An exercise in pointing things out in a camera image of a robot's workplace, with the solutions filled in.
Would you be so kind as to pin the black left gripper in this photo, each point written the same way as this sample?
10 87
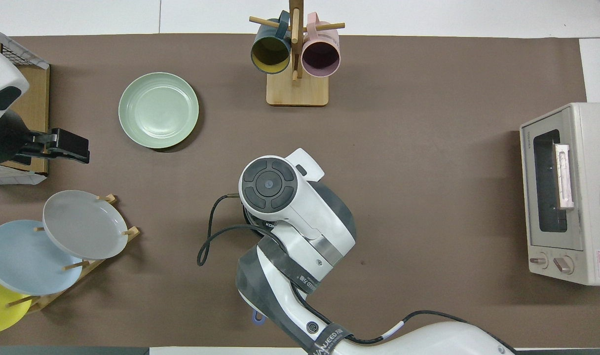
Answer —
68 140

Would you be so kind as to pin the brown table mat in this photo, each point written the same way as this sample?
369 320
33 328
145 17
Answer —
428 222

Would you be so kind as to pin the pale green plate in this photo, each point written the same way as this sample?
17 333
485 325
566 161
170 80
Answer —
159 110

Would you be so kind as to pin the light blue plate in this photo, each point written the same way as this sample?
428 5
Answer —
23 261

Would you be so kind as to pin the pink mug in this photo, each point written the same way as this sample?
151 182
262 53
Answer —
320 56

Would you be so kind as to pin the dark teal mug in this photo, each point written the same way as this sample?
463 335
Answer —
270 54

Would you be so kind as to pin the wooden mug tree stand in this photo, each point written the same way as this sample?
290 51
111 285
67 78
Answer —
297 93

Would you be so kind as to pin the beige toaster oven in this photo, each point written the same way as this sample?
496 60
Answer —
591 222

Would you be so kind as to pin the grey plate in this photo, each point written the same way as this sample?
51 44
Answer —
83 224

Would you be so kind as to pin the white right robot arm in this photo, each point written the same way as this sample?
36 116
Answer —
300 222

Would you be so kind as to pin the patterned grey white cloth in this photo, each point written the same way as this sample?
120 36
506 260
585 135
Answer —
18 49

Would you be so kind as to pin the wooden plate rack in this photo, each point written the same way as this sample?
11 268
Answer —
133 231

